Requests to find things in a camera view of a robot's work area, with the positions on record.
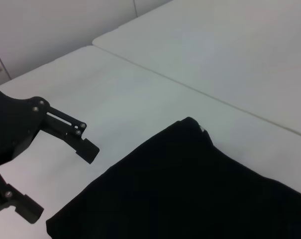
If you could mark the black shirt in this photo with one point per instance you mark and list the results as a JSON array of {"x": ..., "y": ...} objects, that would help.
[{"x": 190, "y": 186}]

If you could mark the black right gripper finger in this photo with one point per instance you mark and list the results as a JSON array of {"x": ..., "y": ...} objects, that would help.
[
  {"x": 28, "y": 206},
  {"x": 85, "y": 147}
]

